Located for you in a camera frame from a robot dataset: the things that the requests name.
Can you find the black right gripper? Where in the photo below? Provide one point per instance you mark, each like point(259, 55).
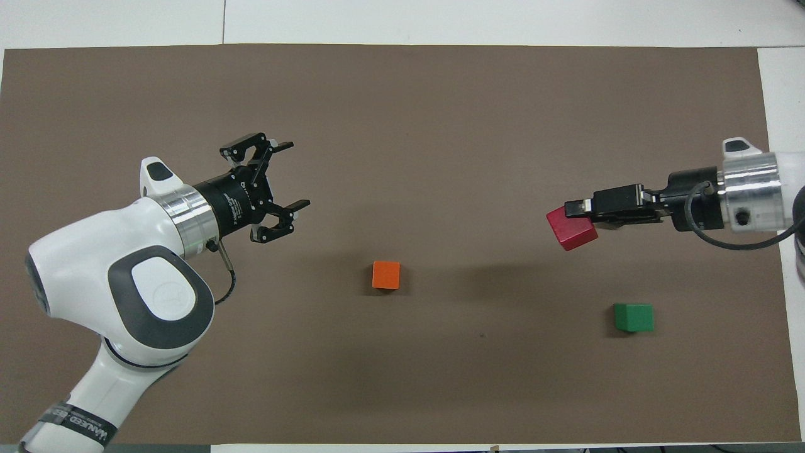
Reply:
point(692, 201)

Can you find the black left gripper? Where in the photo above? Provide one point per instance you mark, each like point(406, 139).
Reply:
point(236, 201)

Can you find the red wooden block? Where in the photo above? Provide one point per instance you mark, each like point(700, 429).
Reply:
point(572, 234)

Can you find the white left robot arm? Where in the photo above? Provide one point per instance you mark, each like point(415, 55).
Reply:
point(94, 283)

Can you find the green wooden block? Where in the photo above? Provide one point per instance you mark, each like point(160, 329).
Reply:
point(634, 318)

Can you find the orange wooden block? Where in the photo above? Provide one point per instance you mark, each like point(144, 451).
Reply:
point(386, 275)

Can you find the brown table mat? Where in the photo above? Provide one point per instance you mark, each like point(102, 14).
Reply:
point(440, 126)

